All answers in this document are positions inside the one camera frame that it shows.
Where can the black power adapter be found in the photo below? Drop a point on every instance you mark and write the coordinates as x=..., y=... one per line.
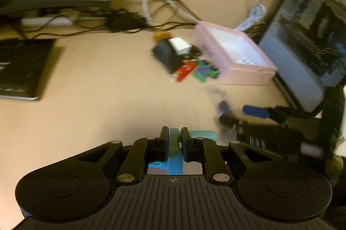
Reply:
x=124, y=22

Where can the black rectangular case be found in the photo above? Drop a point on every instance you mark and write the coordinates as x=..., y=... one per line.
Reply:
x=166, y=57

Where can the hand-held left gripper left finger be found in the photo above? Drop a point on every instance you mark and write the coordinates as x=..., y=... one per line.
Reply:
x=163, y=142

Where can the teal blue plastic toy piece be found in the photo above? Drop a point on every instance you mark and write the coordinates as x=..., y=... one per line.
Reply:
x=174, y=154

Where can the white power strip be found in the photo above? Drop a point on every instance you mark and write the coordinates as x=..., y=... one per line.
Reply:
x=46, y=21

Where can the red plastic toy piece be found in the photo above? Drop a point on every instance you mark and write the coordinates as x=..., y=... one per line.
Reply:
x=185, y=71

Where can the green purple plastic toy piece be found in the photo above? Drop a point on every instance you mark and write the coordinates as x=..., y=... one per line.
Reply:
x=205, y=72

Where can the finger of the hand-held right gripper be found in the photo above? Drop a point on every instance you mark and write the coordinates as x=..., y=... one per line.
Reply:
x=225, y=112
x=254, y=110

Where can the brown small figurine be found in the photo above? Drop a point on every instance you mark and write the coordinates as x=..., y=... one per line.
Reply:
x=162, y=35

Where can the white rectangular block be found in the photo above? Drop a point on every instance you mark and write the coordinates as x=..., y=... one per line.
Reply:
x=180, y=45

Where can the pink cardboard box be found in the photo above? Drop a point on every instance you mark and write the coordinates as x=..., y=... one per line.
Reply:
x=238, y=57

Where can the large curved monitor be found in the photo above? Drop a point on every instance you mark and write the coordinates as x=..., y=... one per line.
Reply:
x=300, y=57

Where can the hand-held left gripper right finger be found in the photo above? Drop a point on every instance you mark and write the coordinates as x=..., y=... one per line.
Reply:
x=185, y=143

